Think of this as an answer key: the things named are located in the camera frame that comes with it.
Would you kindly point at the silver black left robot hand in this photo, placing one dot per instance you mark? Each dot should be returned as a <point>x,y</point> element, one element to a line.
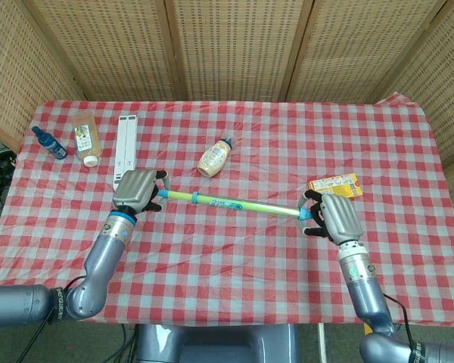
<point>134,189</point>

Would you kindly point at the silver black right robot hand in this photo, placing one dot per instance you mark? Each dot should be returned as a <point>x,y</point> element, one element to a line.
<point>340,217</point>

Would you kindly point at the amber drink bottle white cap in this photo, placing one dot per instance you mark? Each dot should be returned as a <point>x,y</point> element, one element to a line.
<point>85,140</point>

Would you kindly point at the red white checked tablecloth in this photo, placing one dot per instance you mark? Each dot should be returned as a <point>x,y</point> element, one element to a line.
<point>227,264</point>

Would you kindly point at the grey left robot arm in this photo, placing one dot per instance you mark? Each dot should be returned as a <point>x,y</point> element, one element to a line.
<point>102,257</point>

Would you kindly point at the white folding stand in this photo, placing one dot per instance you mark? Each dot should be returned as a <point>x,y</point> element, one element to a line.
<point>128,147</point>

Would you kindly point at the dark blue spray bottle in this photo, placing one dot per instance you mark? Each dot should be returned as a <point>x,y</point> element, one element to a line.
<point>51,144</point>

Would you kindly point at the woven wooden screen panel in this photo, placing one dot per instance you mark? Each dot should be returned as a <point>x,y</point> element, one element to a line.
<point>234,49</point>
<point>113,49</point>
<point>348,49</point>
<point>439,75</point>
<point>15,68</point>

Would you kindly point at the beige squeeze sauce bottle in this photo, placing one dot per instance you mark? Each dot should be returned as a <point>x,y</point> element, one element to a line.
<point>213,159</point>

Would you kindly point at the grey robot torso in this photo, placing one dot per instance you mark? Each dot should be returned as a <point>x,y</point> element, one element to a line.
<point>215,344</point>

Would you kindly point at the white table leg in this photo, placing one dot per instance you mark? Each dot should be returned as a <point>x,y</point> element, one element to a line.
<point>320,344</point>

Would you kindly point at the yellow printed cardboard box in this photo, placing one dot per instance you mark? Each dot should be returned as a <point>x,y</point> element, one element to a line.
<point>338,185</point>

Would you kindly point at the green and blue plastic tube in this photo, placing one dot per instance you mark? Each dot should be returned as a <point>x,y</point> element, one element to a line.
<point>257,207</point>

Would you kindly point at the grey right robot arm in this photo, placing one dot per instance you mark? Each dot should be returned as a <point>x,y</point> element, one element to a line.
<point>363,287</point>

